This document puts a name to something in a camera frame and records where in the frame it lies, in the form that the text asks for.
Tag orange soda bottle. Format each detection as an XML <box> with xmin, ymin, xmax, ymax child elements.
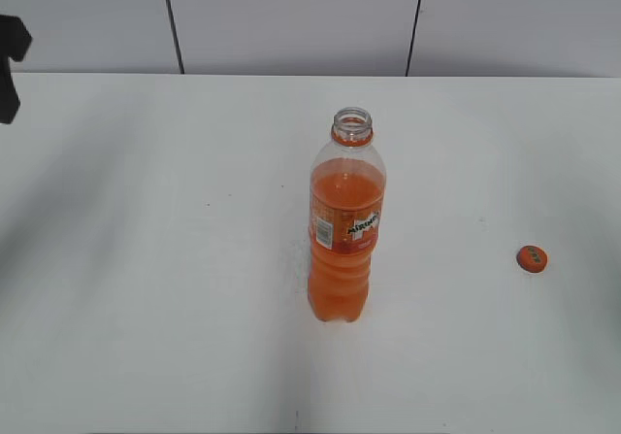
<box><xmin>308</xmin><ymin>107</ymin><xmax>386</xmax><ymax>322</ymax></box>

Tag orange bottle cap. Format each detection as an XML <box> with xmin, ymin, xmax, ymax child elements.
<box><xmin>516</xmin><ymin>245</ymin><xmax>548</xmax><ymax>274</ymax></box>

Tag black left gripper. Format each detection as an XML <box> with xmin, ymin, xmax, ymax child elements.
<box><xmin>0</xmin><ymin>14</ymin><xmax>34</xmax><ymax>125</ymax></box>

